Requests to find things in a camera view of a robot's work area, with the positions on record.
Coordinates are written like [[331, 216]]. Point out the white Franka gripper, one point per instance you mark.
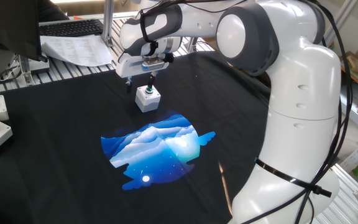
[[127, 65]]

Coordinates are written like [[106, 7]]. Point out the white box with green button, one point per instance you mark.
[[146, 101]]

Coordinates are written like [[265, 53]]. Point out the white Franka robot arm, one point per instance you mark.
[[303, 93]]

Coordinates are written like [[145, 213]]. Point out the white printed paper sheets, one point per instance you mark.
[[73, 49]]

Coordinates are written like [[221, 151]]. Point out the black computer keyboard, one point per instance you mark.
[[70, 28]]

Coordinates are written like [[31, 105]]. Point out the black t-shirt with blue print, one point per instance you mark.
[[57, 124]]

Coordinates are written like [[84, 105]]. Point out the black computer monitor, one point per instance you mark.
[[8, 25]]

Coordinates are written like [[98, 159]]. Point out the aluminium frame post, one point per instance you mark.
[[107, 18], [192, 45]]

